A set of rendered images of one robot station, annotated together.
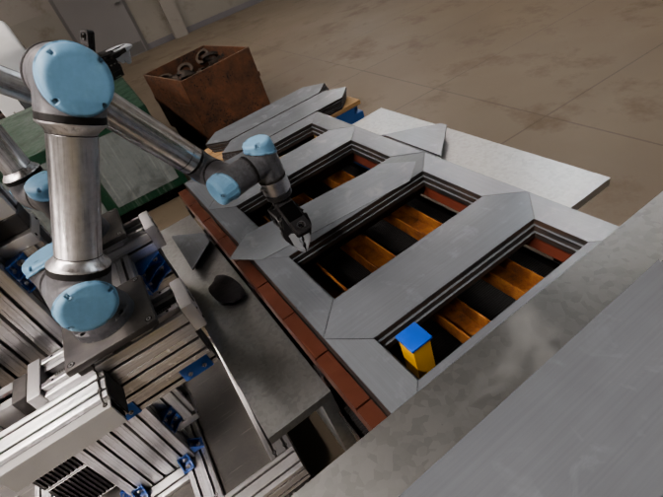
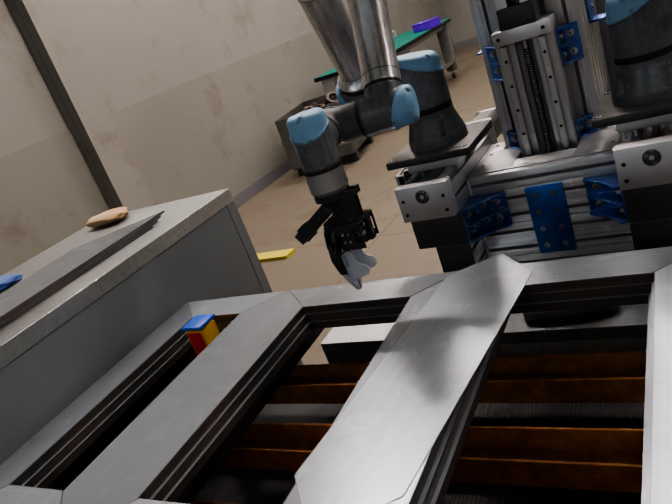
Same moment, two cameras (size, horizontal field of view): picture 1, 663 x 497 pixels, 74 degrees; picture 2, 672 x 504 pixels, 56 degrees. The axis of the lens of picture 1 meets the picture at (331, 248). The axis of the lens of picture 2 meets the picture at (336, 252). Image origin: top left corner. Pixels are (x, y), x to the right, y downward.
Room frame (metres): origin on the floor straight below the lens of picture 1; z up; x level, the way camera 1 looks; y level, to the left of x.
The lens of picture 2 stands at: (1.95, -0.64, 1.42)
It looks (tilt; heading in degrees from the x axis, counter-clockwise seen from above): 20 degrees down; 143
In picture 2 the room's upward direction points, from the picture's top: 21 degrees counter-clockwise
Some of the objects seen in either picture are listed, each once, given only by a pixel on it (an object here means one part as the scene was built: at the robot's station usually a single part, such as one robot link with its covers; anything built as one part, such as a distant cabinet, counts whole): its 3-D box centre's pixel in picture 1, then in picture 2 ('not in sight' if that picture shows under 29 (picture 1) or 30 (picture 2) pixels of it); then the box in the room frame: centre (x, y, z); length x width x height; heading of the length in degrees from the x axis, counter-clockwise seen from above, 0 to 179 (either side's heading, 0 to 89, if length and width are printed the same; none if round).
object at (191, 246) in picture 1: (193, 244); not in sight; (1.62, 0.55, 0.70); 0.39 x 0.12 x 0.04; 21
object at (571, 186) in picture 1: (446, 151); not in sight; (1.56, -0.59, 0.74); 1.20 x 0.26 x 0.03; 21
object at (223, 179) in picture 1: (229, 179); (335, 126); (0.99, 0.18, 1.22); 0.11 x 0.11 x 0.08; 31
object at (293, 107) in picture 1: (278, 119); not in sight; (2.31, 0.03, 0.82); 0.80 x 0.40 x 0.06; 111
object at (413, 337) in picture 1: (413, 338); (199, 324); (0.62, -0.10, 0.88); 0.06 x 0.06 x 0.02; 21
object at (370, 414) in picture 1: (254, 277); not in sight; (1.13, 0.27, 0.80); 1.62 x 0.04 x 0.06; 21
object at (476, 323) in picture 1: (350, 241); (438, 452); (1.26, -0.08, 0.70); 1.66 x 0.08 x 0.05; 21
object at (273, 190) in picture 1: (273, 184); (328, 180); (1.03, 0.08, 1.15); 0.08 x 0.08 x 0.05
